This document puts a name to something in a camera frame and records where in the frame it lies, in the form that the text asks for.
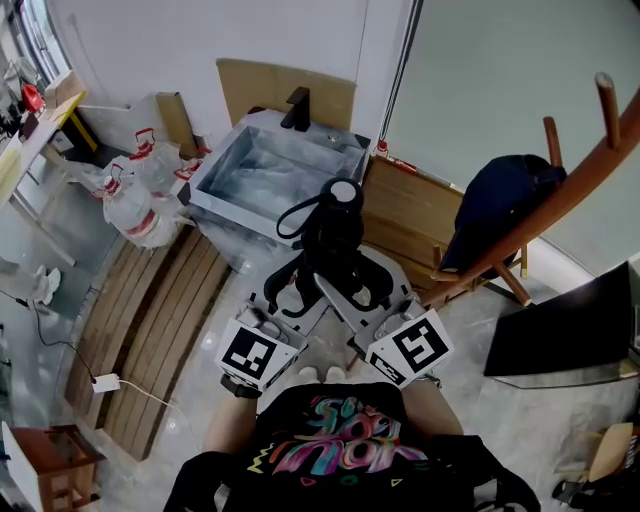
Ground person's right forearm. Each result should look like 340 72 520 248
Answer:
399 377 465 437

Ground brown wooden coat rack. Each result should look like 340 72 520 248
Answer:
419 72 640 309

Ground black wristwatch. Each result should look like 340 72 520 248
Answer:
219 373 264 400

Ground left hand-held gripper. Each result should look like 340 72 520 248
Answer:
214 255 334 394

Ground red object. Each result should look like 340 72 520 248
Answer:
20 83 46 113

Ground black cable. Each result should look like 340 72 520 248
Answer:
0 288 99 385

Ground tall window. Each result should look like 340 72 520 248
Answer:
17 0 72 87

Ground black faucet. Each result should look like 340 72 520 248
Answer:
280 86 312 133

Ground white power adapter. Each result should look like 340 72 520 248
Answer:
91 373 123 395

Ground white table with yellow legs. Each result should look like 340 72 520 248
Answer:
0 89 100 267

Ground clear water jug red handle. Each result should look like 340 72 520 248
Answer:
173 146 212 202
129 127 184 197

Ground person's left forearm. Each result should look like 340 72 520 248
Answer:
202 393 264 455

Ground wooden slat pallet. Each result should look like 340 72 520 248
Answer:
64 224 232 462

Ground person's left white shoe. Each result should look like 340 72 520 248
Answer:
286 366 319 387

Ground white board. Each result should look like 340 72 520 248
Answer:
0 420 42 512

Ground brown cardboard sheet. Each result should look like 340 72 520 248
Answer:
215 58 358 137

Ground grey stone sink basin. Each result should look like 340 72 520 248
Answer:
188 112 372 237

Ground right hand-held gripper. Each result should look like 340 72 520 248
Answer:
313 247 455 390

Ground black flat panel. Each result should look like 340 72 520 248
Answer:
483 260 634 379

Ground light wooden chair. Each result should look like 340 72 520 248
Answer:
583 421 637 485

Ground dark blue jacket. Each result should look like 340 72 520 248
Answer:
439 154 569 274

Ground person's black printed t-shirt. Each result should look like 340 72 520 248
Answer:
164 382 542 512

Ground white cable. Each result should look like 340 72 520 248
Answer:
118 379 202 452

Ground tall cardboard box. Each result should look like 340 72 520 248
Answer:
155 91 199 160

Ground dark garment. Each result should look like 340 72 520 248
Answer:
276 177 366 306

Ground red-brown wooden stool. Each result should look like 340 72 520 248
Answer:
9 424 107 512

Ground clear plastic water jugs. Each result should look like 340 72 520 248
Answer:
101 163 177 250

